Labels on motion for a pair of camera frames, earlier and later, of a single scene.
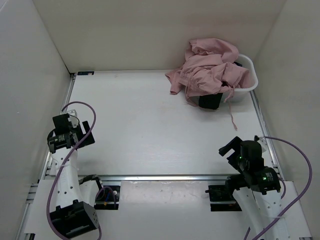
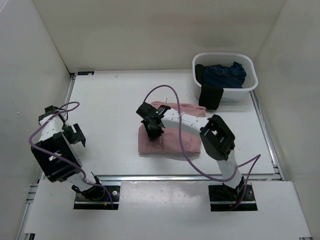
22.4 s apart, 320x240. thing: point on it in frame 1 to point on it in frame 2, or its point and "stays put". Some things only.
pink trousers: [204, 72] to [173, 139]
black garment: [210, 101] stays put
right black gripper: [234, 144] to [152, 135]
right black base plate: [221, 200] stays put
